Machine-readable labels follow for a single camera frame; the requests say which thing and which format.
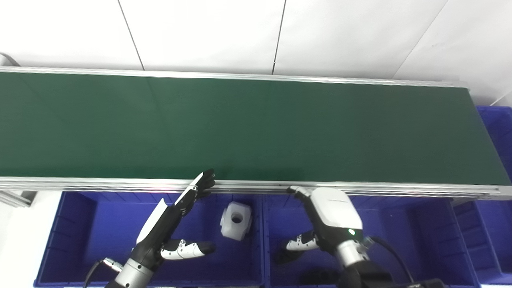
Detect green conveyor belt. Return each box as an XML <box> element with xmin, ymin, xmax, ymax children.
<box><xmin>0</xmin><ymin>66</ymin><xmax>512</xmax><ymax>201</ymax></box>

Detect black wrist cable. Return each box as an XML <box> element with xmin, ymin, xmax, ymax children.
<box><xmin>83</xmin><ymin>258</ymin><xmax>123</xmax><ymax>288</ymax></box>
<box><xmin>361</xmin><ymin>235</ymin><xmax>415</xmax><ymax>285</ymax></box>

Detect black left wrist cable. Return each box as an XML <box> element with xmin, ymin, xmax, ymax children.
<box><xmin>83</xmin><ymin>258</ymin><xmax>123</xmax><ymax>288</ymax></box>

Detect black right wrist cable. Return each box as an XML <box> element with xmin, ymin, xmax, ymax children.
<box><xmin>361</xmin><ymin>235</ymin><xmax>415</xmax><ymax>285</ymax></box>

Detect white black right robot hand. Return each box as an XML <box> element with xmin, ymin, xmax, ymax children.
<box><xmin>285</xmin><ymin>185</ymin><xmax>364</xmax><ymax>256</ymax></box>

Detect white block part with hole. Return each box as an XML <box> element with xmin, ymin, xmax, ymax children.
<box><xmin>220</xmin><ymin>201</ymin><xmax>253</xmax><ymax>242</ymax></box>

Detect aluminium conveyor support leg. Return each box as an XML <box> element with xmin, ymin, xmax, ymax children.
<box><xmin>0</xmin><ymin>190</ymin><xmax>38</xmax><ymax>208</ymax></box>

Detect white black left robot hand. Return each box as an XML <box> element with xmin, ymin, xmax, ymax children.
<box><xmin>130</xmin><ymin>168</ymin><xmax>217</xmax><ymax>265</ymax></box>

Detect blue plastic bin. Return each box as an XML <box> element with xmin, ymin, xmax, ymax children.
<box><xmin>451</xmin><ymin>105</ymin><xmax>512</xmax><ymax>286</ymax></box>
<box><xmin>34</xmin><ymin>191</ymin><xmax>265</xmax><ymax>288</ymax></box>
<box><xmin>262</xmin><ymin>194</ymin><xmax>481</xmax><ymax>288</ymax></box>

